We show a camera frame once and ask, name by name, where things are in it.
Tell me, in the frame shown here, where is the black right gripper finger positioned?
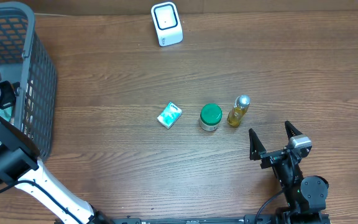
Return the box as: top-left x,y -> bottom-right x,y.
285,121 -> 303,139
249,128 -> 266,161

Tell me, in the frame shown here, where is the teal wet wipes pack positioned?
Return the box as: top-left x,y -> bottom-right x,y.
0,106 -> 14,124

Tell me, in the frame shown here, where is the yellow oil bottle silver cap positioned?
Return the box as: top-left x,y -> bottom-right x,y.
227,95 -> 251,127

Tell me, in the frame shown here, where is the green lid white jar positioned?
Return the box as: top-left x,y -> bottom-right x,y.
199,103 -> 223,131

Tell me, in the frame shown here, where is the teal Kleenex tissue pack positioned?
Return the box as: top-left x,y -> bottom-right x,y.
157,102 -> 183,129

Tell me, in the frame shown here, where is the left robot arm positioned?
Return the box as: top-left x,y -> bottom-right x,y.
0,82 -> 112,223

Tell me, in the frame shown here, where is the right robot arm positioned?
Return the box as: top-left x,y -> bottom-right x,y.
244,121 -> 331,223

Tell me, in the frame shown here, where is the white barcode scanner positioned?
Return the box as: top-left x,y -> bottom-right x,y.
150,1 -> 183,47

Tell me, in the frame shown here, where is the grey plastic shopping basket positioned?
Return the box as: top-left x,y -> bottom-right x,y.
0,2 -> 57,161

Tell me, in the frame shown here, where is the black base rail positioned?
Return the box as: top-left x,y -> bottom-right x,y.
54,213 -> 332,224

